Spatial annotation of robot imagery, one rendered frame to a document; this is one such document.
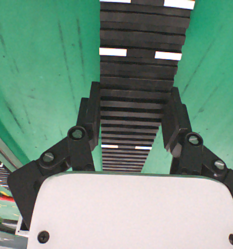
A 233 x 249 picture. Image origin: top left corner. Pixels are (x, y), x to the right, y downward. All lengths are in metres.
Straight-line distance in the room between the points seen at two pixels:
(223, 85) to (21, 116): 0.22
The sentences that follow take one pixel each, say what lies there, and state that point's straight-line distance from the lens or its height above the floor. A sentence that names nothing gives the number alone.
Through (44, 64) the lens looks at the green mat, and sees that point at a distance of 0.17.
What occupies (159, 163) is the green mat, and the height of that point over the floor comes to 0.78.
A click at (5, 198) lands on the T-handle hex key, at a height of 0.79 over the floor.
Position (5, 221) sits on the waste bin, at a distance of 4.96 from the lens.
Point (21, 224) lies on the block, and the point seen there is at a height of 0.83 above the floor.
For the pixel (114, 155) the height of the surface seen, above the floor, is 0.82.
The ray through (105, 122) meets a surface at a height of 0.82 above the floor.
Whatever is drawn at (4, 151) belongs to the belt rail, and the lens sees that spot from 0.31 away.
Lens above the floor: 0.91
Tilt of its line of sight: 36 degrees down
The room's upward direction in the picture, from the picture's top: 178 degrees counter-clockwise
